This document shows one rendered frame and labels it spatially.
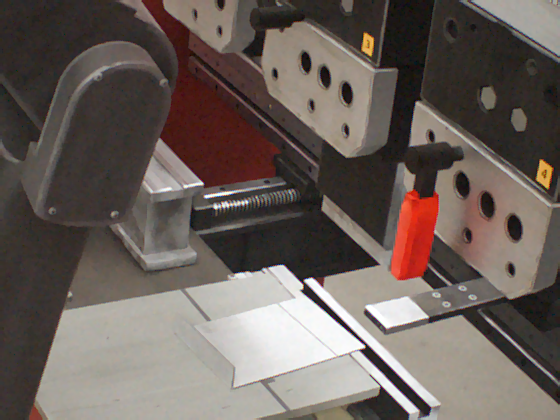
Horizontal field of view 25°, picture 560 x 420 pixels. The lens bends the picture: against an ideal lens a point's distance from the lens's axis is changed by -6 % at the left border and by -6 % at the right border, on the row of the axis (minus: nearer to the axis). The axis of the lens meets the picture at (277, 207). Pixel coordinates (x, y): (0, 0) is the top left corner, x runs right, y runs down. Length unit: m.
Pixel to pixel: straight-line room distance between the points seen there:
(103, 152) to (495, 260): 0.41
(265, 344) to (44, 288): 0.53
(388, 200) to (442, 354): 1.91
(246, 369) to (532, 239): 0.31
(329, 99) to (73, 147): 0.53
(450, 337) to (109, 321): 1.94
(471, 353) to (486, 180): 2.09
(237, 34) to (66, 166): 0.64
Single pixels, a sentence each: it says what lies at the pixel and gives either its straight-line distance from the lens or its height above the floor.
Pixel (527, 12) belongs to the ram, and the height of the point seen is 1.36.
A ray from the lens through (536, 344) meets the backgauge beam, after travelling 1.24.
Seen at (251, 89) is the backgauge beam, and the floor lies 0.94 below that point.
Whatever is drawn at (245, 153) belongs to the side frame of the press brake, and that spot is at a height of 0.68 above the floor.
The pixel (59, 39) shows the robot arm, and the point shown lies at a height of 1.43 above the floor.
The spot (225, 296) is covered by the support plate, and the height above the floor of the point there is 1.00.
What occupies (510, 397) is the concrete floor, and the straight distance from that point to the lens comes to 2.78.
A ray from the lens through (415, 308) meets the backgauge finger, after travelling 1.11.
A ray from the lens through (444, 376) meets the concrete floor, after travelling 2.80.
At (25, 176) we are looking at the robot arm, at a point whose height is 1.37.
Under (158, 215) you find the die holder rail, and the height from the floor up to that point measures 0.93.
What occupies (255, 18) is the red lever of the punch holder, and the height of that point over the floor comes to 1.26.
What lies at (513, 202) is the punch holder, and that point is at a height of 1.24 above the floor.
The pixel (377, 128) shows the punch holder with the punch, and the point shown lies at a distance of 0.93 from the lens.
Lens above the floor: 1.59
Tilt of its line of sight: 29 degrees down
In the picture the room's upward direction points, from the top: 8 degrees clockwise
